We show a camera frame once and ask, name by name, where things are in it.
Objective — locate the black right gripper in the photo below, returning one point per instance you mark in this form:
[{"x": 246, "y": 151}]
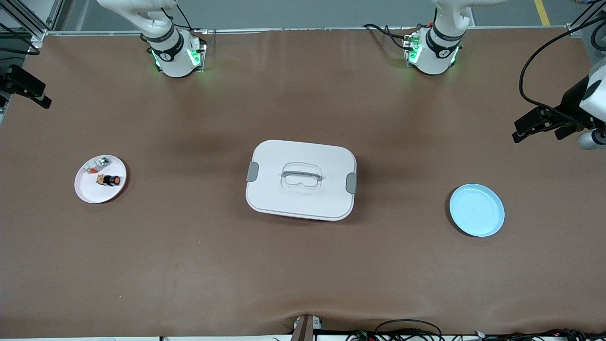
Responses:
[{"x": 13, "y": 78}]

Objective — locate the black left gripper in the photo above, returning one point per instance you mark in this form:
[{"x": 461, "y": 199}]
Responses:
[{"x": 571, "y": 101}]

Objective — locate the black switch with orange button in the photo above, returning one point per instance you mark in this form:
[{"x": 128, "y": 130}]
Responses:
[{"x": 111, "y": 180}]

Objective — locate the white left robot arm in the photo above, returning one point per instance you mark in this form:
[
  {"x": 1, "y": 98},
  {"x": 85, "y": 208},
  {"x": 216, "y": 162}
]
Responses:
[{"x": 438, "y": 52}]

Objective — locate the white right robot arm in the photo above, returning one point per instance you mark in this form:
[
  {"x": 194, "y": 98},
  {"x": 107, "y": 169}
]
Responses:
[{"x": 165, "y": 52}]

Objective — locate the grey box latch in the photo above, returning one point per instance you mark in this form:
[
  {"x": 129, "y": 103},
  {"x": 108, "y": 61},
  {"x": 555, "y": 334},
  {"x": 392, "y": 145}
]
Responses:
[
  {"x": 351, "y": 183},
  {"x": 252, "y": 171}
]

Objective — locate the white lidded plastic box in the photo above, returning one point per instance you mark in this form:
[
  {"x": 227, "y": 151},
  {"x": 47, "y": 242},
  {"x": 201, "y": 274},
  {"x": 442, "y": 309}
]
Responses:
[{"x": 303, "y": 203}]

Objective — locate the light blue round plate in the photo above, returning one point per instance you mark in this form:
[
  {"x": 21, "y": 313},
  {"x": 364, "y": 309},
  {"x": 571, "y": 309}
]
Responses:
[{"x": 476, "y": 218}]

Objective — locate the pale pink round plate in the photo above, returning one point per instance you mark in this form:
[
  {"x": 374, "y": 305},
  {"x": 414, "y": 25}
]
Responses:
[{"x": 102, "y": 193}]

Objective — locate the brown table mat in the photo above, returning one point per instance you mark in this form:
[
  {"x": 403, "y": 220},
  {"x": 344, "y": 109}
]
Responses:
[{"x": 303, "y": 274}]

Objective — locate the aluminium frame profile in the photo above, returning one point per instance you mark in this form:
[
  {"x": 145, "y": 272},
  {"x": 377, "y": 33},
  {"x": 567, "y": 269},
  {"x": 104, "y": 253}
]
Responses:
[
  {"x": 575, "y": 30},
  {"x": 54, "y": 14}
]

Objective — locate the white and red switch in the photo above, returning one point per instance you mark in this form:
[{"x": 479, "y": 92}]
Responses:
[{"x": 99, "y": 163}]

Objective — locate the silver table edge rail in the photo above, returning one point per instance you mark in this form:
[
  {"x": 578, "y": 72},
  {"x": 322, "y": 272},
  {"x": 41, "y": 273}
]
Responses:
[{"x": 307, "y": 30}]

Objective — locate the brown camera mount bracket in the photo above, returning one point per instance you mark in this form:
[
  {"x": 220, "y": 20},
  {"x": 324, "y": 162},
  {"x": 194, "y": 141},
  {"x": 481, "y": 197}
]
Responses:
[{"x": 305, "y": 329}]

